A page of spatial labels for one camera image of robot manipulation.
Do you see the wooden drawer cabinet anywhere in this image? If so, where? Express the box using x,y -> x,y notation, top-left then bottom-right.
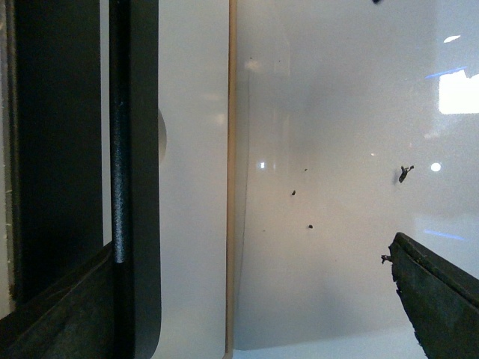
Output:
223,1 -> 237,358

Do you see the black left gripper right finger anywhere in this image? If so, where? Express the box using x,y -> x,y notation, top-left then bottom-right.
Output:
381,233 -> 478,358

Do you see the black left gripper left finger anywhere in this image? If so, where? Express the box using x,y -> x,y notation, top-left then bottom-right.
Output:
1,244 -> 123,358

